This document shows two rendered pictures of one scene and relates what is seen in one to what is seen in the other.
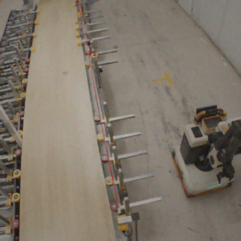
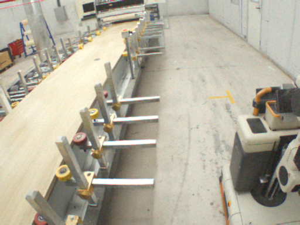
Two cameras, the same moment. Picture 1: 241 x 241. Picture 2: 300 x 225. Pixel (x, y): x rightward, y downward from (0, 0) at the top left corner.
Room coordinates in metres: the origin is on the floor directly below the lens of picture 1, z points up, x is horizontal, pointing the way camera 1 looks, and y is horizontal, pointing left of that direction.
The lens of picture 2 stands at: (0.45, -0.44, 1.56)
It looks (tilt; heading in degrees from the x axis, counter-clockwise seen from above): 33 degrees down; 16
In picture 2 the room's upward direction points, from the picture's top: 9 degrees counter-clockwise
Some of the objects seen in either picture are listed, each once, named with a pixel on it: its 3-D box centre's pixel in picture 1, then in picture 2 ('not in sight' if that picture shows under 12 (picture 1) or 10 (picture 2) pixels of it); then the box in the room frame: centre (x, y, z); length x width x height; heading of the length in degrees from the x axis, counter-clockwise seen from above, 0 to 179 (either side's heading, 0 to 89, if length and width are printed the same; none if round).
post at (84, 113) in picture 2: (116, 160); (96, 146); (1.16, 0.09, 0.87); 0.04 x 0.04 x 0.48; 8
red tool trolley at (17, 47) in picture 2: not in sight; (17, 48); (7.54, 7.61, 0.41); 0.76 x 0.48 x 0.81; 14
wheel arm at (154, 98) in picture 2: (115, 119); (129, 101); (1.71, 0.07, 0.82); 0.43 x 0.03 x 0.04; 98
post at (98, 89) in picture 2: (111, 139); (106, 118); (1.41, 0.12, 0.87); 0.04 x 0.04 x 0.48; 8
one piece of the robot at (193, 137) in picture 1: (207, 141); (275, 152); (1.44, -0.96, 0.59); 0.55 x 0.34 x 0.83; 97
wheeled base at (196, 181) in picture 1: (203, 166); (264, 199); (1.35, -0.98, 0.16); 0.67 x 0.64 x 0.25; 7
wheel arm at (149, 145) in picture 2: (125, 156); (115, 145); (1.21, 0.00, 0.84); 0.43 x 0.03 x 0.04; 98
